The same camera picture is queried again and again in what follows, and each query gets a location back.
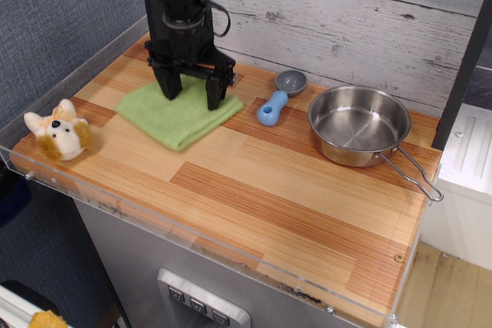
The stainless steel pan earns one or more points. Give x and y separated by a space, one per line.
358 126

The white metal side unit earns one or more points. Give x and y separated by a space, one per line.
460 224

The yellow object at corner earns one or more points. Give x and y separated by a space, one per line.
47 319

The green cloth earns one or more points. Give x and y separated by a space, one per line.
179 122

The grey cabinet with button panel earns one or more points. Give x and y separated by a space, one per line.
166 275

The plush dog head toy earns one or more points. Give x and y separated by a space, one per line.
61 136

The dark right frame post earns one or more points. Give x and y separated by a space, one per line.
465 73

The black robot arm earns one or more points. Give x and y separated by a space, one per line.
187 12

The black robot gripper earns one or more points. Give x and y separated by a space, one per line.
190 49

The clear acrylic table guard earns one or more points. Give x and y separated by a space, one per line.
240 180

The blue and grey spoon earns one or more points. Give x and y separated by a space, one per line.
288 83

